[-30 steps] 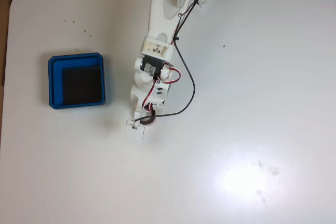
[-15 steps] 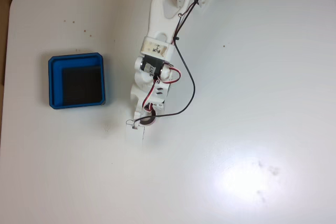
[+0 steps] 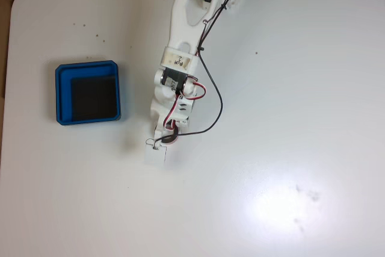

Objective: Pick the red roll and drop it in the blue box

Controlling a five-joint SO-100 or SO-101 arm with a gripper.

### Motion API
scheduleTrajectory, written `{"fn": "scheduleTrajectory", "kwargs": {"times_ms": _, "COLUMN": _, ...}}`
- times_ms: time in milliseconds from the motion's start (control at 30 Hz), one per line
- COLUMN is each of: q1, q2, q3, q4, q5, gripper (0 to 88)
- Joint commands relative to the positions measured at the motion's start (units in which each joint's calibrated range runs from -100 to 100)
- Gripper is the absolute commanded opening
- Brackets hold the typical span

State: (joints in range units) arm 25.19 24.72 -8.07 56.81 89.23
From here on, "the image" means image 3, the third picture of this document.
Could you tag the black foam pad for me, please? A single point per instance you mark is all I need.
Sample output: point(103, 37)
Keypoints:
point(93, 97)

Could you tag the white camera box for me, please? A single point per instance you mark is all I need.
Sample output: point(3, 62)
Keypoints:
point(155, 155)

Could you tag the blue square box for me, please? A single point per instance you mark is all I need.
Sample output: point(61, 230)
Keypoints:
point(63, 94)

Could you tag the red tape roll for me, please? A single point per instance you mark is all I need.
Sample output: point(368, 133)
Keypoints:
point(173, 140)

